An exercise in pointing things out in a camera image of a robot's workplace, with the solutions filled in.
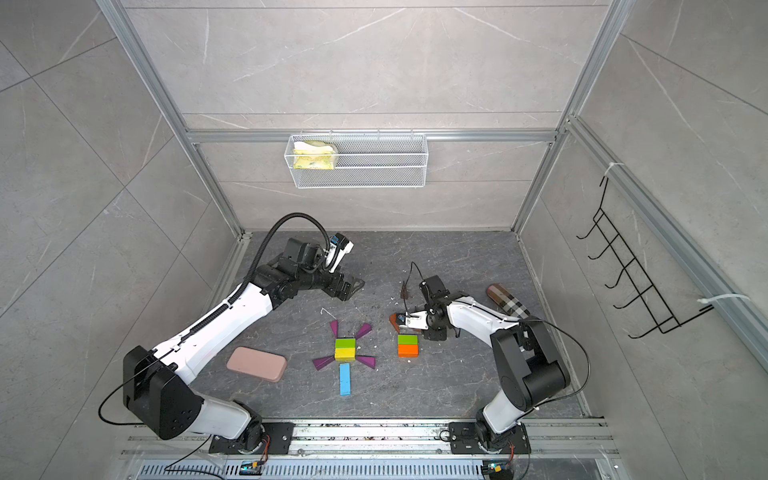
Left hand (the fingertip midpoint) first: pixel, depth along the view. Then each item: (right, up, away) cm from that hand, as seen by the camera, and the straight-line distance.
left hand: (352, 270), depth 79 cm
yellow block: (-3, -25, +7) cm, 26 cm away
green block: (-3, -23, +10) cm, 25 cm away
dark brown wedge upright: (+15, -9, +23) cm, 29 cm away
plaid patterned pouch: (+48, -11, +17) cm, 52 cm away
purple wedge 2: (+3, -19, +13) cm, 23 cm away
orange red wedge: (+11, -16, +14) cm, 24 cm away
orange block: (+16, -24, +7) cm, 30 cm away
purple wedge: (-7, -18, +14) cm, 24 cm away
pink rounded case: (-29, -28, +7) cm, 40 cm away
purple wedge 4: (+4, -27, +7) cm, 28 cm away
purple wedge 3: (-10, -27, +7) cm, 30 cm away
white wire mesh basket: (-1, +37, +22) cm, 43 cm away
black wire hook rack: (+65, -9, -21) cm, 69 cm away
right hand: (+24, -17, +14) cm, 32 cm away
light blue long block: (-2, -31, +3) cm, 31 cm away
